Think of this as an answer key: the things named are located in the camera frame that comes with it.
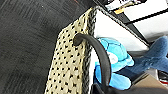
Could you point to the light blue plush toy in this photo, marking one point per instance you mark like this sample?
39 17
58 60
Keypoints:
116 58

